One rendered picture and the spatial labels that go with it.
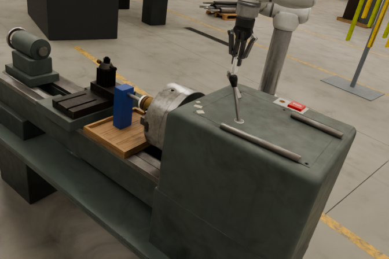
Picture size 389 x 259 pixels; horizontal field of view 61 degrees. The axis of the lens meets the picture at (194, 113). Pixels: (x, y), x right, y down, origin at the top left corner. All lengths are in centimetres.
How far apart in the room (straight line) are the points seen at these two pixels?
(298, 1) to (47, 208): 211
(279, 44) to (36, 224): 191
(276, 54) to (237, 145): 89
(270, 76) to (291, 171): 95
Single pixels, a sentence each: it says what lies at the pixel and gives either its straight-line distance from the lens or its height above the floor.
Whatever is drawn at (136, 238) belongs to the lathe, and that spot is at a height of 54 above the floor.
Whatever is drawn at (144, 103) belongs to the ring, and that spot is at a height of 110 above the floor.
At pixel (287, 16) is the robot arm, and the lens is 183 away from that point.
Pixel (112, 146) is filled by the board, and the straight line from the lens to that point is 163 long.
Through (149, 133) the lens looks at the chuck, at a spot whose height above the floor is 105.
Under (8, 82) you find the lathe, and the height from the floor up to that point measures 86.
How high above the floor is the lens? 180
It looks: 27 degrees down
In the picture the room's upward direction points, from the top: 10 degrees clockwise
